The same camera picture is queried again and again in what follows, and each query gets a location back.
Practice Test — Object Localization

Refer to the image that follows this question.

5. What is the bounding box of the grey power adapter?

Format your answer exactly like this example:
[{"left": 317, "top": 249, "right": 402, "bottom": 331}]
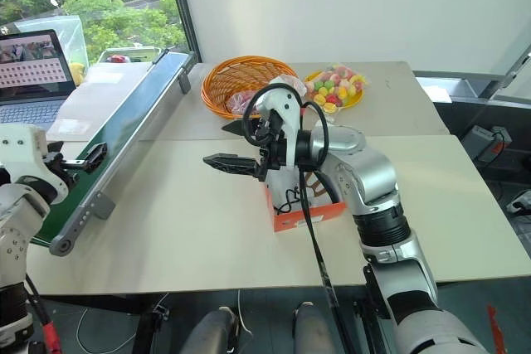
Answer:
[{"left": 461, "top": 124, "right": 516, "bottom": 165}]

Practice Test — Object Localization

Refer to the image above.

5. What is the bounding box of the translucent plastic sheet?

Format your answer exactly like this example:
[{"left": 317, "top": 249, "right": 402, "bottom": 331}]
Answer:
[{"left": 44, "top": 61, "right": 151, "bottom": 143}]

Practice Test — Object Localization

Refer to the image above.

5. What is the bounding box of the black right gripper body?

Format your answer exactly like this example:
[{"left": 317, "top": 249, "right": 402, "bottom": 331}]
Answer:
[{"left": 248, "top": 108, "right": 291, "bottom": 183}]

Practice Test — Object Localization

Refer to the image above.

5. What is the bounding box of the yellow plate of candies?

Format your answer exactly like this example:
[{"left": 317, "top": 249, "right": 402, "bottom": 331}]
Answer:
[{"left": 303, "top": 62, "right": 371, "bottom": 115}]

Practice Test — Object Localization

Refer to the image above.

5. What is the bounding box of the clear plastic storage box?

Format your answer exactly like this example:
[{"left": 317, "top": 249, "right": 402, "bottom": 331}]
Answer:
[{"left": 96, "top": 44, "right": 166, "bottom": 65}]

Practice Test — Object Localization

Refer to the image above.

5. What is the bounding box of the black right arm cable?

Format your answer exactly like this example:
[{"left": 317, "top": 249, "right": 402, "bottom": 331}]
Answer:
[{"left": 241, "top": 83, "right": 358, "bottom": 354}]

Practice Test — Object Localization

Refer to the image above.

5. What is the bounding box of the orange woven basket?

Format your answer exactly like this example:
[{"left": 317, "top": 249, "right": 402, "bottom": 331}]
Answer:
[{"left": 200, "top": 55, "right": 300, "bottom": 119}]

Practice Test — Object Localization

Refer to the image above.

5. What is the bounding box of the dark rounded shape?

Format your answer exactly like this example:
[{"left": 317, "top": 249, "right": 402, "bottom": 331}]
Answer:
[
  {"left": 291, "top": 301, "right": 338, "bottom": 354},
  {"left": 189, "top": 306, "right": 242, "bottom": 354}
]

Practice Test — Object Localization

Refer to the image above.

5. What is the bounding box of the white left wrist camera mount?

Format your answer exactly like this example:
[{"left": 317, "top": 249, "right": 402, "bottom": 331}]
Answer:
[{"left": 0, "top": 124, "right": 70, "bottom": 206}]

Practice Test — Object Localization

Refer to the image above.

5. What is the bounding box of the black and red left arm cable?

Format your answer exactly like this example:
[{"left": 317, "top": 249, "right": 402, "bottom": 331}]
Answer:
[{"left": 23, "top": 273, "right": 64, "bottom": 354}]

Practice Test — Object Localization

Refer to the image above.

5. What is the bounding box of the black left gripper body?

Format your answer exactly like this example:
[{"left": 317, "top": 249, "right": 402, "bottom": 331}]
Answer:
[{"left": 41, "top": 147, "right": 80, "bottom": 185}]

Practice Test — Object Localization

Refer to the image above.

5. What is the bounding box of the green conveyor belt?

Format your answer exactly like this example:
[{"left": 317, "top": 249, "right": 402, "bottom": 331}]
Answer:
[{"left": 32, "top": 49, "right": 197, "bottom": 258}]

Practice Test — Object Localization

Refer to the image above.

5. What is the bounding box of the white floor cable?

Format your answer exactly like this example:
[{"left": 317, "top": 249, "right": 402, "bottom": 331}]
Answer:
[{"left": 76, "top": 292, "right": 171, "bottom": 352}]

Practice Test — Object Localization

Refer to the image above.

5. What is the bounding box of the white shoe with black laces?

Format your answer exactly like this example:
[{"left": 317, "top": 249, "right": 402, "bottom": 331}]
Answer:
[{"left": 267, "top": 164, "right": 333, "bottom": 215}]

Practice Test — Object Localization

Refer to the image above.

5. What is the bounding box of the black window frame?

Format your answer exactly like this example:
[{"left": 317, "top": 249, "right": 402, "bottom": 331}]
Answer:
[{"left": 163, "top": 0, "right": 203, "bottom": 64}]

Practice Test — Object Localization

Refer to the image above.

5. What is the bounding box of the yellow soft toy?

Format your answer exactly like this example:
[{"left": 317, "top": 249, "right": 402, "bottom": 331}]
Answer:
[{"left": 67, "top": 62, "right": 87, "bottom": 86}]

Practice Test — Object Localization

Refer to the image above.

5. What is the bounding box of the grey laptop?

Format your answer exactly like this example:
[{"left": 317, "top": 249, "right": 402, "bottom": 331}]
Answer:
[{"left": 0, "top": 29, "right": 78, "bottom": 128}]

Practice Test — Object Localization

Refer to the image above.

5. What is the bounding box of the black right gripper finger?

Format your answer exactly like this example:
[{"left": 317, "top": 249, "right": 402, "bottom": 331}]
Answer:
[
  {"left": 221, "top": 120, "right": 251, "bottom": 138},
  {"left": 202, "top": 153, "right": 263, "bottom": 178}
]

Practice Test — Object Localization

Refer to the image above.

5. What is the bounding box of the pink plastic bag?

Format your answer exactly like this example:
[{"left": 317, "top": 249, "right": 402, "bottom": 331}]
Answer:
[{"left": 226, "top": 90, "right": 259, "bottom": 117}]

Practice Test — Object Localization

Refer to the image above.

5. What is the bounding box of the orange shoebox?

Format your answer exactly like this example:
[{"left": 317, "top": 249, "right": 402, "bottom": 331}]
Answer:
[{"left": 264, "top": 162, "right": 348, "bottom": 234}]

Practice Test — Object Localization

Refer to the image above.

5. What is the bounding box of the silver aluminium frame rail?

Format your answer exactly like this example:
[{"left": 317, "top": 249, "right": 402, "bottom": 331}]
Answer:
[{"left": 414, "top": 43, "right": 531, "bottom": 103}]

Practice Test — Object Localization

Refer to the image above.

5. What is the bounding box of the red strap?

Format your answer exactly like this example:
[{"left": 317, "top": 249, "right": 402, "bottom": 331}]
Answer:
[{"left": 485, "top": 303, "right": 509, "bottom": 354}]

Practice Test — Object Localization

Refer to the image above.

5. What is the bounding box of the clear plastic bag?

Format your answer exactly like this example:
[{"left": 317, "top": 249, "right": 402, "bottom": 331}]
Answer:
[{"left": 15, "top": 13, "right": 89, "bottom": 77}]

